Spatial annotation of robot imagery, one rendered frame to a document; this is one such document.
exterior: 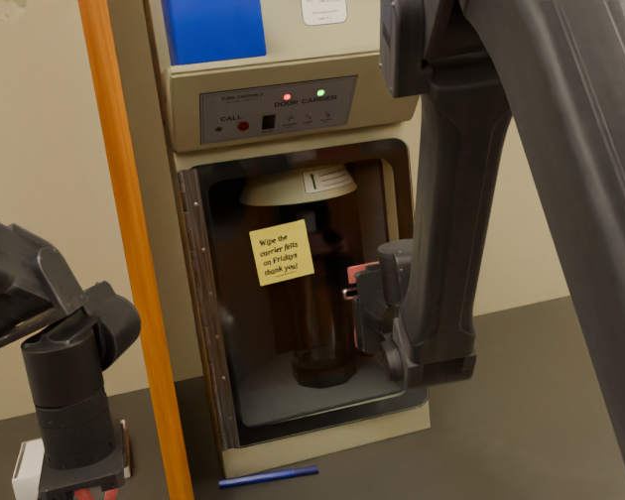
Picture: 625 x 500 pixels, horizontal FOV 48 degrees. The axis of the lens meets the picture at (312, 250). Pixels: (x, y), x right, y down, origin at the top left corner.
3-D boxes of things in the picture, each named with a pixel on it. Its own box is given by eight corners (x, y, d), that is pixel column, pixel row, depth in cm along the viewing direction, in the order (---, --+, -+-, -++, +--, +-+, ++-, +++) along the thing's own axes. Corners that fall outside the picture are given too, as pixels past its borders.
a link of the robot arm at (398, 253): (392, 388, 68) (477, 372, 69) (377, 276, 65) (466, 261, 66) (369, 343, 80) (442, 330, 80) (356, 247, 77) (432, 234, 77)
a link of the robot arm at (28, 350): (3, 340, 54) (70, 337, 53) (48, 311, 61) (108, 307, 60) (22, 421, 56) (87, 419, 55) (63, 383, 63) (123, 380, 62)
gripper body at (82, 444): (123, 434, 65) (108, 361, 64) (127, 492, 56) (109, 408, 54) (51, 451, 64) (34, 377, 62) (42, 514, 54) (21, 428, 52)
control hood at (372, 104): (171, 152, 88) (158, 70, 86) (407, 119, 96) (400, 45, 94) (180, 159, 78) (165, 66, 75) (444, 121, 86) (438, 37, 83)
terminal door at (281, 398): (226, 448, 98) (182, 167, 89) (428, 403, 105) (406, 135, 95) (227, 451, 98) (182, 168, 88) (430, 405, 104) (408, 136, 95)
